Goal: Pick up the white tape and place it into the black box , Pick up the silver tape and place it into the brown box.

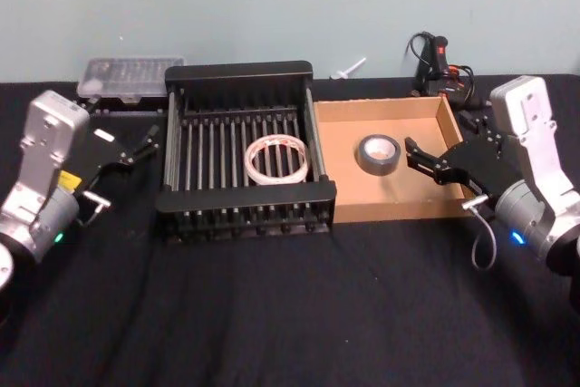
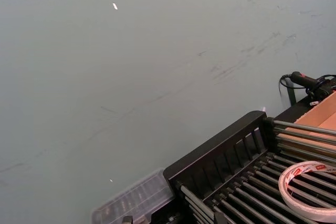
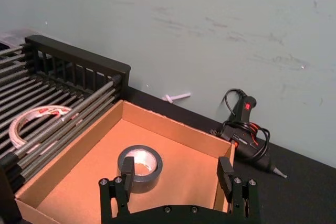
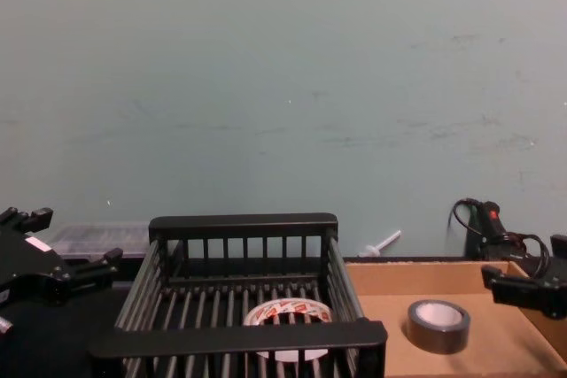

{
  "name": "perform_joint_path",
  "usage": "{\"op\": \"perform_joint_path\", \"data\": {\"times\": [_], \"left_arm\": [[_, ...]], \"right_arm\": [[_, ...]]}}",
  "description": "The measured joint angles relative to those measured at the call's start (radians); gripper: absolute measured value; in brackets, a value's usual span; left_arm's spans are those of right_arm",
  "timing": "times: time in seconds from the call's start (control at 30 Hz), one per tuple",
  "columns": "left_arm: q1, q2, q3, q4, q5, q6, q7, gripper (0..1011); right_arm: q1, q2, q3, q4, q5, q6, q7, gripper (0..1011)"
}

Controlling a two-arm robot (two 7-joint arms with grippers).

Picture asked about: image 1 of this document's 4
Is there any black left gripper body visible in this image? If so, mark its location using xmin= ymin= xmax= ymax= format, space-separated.
xmin=61 ymin=126 xmax=135 ymax=202

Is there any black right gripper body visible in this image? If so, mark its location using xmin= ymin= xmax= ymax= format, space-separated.
xmin=445 ymin=134 xmax=518 ymax=198

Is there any black corded tool red switch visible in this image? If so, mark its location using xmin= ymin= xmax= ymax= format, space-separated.
xmin=404 ymin=32 xmax=493 ymax=111

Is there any small white plastic piece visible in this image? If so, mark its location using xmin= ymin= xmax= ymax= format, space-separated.
xmin=329 ymin=56 xmax=367 ymax=80

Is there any right gripper cable silver plug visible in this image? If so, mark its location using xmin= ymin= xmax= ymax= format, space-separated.
xmin=461 ymin=195 xmax=499 ymax=273

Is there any gripper cable silver plug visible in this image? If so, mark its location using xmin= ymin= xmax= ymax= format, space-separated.
xmin=79 ymin=190 xmax=112 ymax=227
xmin=461 ymin=195 xmax=499 ymax=273

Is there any clear plastic case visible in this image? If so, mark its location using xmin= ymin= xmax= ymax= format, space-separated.
xmin=75 ymin=56 xmax=187 ymax=116

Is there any left gripper cable silver plug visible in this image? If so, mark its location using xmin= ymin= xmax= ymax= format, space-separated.
xmin=79 ymin=190 xmax=112 ymax=227

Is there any roll of silver tape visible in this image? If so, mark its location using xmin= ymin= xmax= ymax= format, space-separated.
xmin=354 ymin=133 xmax=403 ymax=176

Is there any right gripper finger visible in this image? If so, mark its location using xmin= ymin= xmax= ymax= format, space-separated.
xmin=459 ymin=110 xmax=502 ymax=144
xmin=403 ymin=136 xmax=454 ymax=185

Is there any black table cloth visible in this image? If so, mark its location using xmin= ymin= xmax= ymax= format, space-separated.
xmin=0 ymin=73 xmax=580 ymax=387

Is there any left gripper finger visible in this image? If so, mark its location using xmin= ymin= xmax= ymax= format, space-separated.
xmin=120 ymin=125 xmax=161 ymax=166

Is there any black rack with steel bars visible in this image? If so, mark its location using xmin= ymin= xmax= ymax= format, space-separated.
xmin=154 ymin=59 xmax=337 ymax=243

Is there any shallow brown cardboard tray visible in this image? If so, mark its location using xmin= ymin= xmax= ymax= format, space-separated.
xmin=312 ymin=94 xmax=479 ymax=224

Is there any roll of white tape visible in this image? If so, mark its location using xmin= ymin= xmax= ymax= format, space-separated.
xmin=244 ymin=135 xmax=309 ymax=187

